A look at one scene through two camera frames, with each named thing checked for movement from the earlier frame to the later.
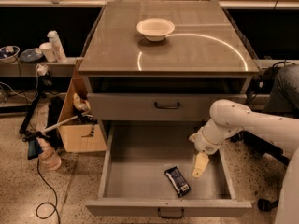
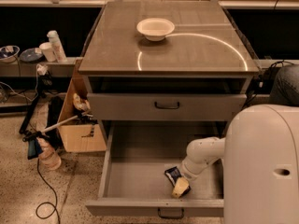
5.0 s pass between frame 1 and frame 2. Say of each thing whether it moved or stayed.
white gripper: moved
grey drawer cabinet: stayed
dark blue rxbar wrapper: stayed
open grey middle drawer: stayed
